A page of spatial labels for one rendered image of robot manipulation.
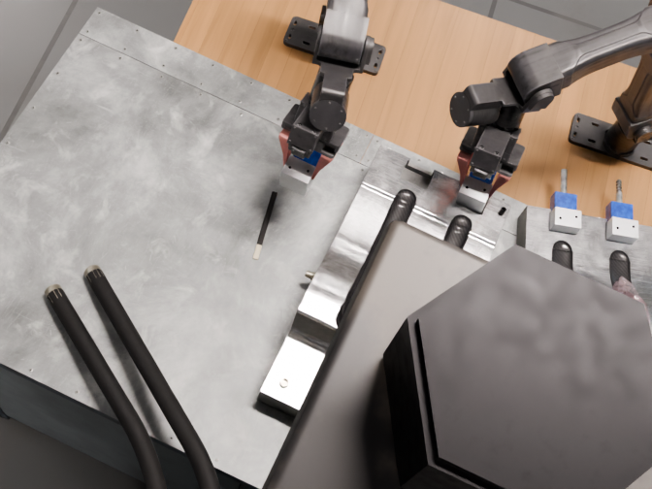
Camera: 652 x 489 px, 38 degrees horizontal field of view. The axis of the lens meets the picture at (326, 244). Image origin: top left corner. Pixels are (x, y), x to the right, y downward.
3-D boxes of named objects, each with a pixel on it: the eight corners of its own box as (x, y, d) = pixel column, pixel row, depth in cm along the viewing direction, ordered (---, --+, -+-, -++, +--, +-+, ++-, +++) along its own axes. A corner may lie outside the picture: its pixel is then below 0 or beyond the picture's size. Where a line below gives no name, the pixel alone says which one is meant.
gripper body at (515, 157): (513, 175, 156) (529, 139, 152) (457, 151, 158) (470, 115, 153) (522, 155, 161) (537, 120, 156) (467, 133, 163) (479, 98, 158)
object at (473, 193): (481, 144, 172) (485, 130, 167) (506, 154, 172) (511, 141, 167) (454, 204, 168) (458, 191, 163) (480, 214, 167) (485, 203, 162)
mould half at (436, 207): (372, 168, 178) (385, 131, 166) (497, 225, 177) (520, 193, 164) (257, 400, 157) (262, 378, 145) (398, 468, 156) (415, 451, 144)
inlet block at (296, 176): (310, 125, 167) (313, 111, 162) (336, 137, 167) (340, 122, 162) (278, 184, 163) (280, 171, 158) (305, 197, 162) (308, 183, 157)
